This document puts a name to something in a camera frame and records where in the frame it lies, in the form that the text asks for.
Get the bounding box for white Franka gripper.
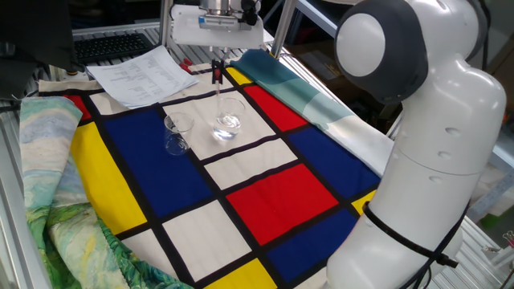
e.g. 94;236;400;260
170;3;265;83

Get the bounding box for glass beaker with water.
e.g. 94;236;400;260
211;97;247;142

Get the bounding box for printed white paper sheets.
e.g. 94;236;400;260
86;44;201;110

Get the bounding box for empty printed glass beaker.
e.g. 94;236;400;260
162;112;196;157

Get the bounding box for black computer keyboard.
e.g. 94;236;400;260
74;32;156;64

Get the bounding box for teal and white cloth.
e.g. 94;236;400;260
230;48;397;177

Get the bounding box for Mondrian colour block cloth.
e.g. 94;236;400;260
39;59;382;289

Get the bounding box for green painting print cloth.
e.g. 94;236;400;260
18;96;194;289

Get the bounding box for slanted aluminium strut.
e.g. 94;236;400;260
385;108;405;140

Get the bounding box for black monitor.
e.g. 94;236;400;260
0;0;80;101

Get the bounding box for silver wrist camera blue caps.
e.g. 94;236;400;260
197;0;260;32

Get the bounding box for aluminium frame post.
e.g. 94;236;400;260
270;0;299;60
158;0;174;47

